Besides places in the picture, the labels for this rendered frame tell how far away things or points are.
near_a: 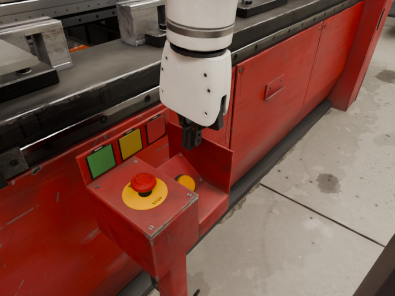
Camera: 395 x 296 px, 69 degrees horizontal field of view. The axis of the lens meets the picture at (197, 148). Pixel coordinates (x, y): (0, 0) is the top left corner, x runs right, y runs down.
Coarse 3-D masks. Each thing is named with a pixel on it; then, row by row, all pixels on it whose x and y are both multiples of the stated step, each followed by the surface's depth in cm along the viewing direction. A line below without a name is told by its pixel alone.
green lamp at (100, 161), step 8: (96, 152) 46; (104, 152) 47; (112, 152) 49; (88, 160) 45; (96, 160) 47; (104, 160) 48; (112, 160) 49; (96, 168) 47; (104, 168) 49; (96, 176) 48
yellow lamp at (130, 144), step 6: (132, 132) 50; (138, 132) 52; (126, 138) 50; (132, 138) 51; (138, 138) 52; (120, 144) 49; (126, 144) 50; (132, 144) 52; (138, 144) 53; (126, 150) 51; (132, 150) 52; (138, 150) 53; (126, 156) 52
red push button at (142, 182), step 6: (138, 174) 45; (144, 174) 45; (150, 174) 45; (132, 180) 44; (138, 180) 44; (144, 180) 44; (150, 180) 44; (132, 186) 44; (138, 186) 43; (144, 186) 43; (150, 186) 44; (138, 192) 44; (144, 192) 44; (150, 192) 46
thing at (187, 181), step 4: (180, 176) 56; (184, 176) 56; (188, 176) 56; (176, 180) 56; (180, 180) 55; (184, 180) 55; (188, 180) 56; (192, 180) 56; (184, 184) 55; (188, 184) 55; (192, 184) 56; (188, 188) 55; (192, 188) 56
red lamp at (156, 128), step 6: (156, 120) 54; (162, 120) 56; (150, 126) 54; (156, 126) 55; (162, 126) 56; (150, 132) 54; (156, 132) 56; (162, 132) 57; (150, 138) 55; (156, 138) 56
